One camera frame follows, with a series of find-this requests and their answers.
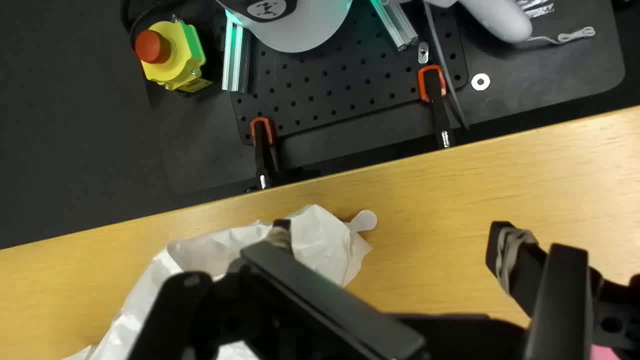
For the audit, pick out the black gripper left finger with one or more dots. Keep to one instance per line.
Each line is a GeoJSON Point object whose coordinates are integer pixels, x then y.
{"type": "Point", "coordinates": [320, 301]}

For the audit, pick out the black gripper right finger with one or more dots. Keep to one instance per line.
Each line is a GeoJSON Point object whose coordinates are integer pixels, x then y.
{"type": "Point", "coordinates": [561, 301]}

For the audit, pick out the white orange plastic bag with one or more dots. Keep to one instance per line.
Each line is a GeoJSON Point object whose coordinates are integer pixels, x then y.
{"type": "Point", "coordinates": [320, 241]}

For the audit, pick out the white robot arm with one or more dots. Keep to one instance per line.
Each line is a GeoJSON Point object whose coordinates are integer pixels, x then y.
{"type": "Point", "coordinates": [301, 31]}

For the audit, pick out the orange black bar clamp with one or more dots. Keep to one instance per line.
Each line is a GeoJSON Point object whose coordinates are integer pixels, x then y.
{"type": "Point", "coordinates": [264, 150]}
{"type": "Point", "coordinates": [436, 100]}

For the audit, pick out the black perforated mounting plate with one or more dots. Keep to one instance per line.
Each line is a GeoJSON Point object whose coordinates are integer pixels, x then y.
{"type": "Point", "coordinates": [333, 87]}

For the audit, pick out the black flat plate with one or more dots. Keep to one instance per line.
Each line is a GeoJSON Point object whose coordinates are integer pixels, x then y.
{"type": "Point", "coordinates": [547, 73]}

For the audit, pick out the white metal washer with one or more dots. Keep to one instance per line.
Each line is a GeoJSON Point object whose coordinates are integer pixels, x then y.
{"type": "Point", "coordinates": [472, 82]}

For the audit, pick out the yellow emergency stop button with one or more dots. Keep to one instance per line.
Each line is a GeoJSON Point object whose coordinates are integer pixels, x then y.
{"type": "Point", "coordinates": [171, 56]}

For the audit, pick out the white rounded housing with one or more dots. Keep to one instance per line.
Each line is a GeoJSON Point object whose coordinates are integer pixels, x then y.
{"type": "Point", "coordinates": [492, 17]}

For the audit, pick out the aluminium extrusion rail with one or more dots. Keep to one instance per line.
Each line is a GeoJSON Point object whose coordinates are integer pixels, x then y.
{"type": "Point", "coordinates": [397, 23]}
{"type": "Point", "coordinates": [235, 56]}

